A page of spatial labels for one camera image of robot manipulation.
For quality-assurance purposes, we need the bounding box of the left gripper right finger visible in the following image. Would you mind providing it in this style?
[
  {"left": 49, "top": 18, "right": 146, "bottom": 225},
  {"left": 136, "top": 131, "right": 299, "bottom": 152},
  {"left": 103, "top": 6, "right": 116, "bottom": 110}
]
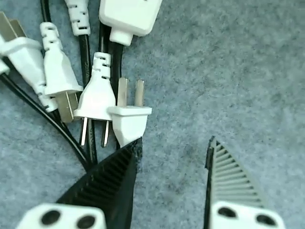
[{"left": 202, "top": 136, "right": 286, "bottom": 229}]

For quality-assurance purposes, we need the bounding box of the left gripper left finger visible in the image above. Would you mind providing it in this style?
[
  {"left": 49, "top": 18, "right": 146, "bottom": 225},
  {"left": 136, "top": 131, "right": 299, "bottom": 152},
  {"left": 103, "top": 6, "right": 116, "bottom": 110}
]
[{"left": 14, "top": 136, "right": 143, "bottom": 229}]

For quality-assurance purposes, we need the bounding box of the black cable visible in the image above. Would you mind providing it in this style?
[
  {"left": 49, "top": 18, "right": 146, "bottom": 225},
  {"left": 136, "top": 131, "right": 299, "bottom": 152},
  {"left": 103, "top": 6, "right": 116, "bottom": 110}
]
[
  {"left": 108, "top": 42, "right": 125, "bottom": 148},
  {"left": 77, "top": 34, "right": 98, "bottom": 166},
  {"left": 0, "top": 73, "right": 88, "bottom": 173},
  {"left": 49, "top": 108, "right": 90, "bottom": 167},
  {"left": 40, "top": 0, "right": 52, "bottom": 24},
  {"left": 98, "top": 21, "right": 111, "bottom": 55}
]

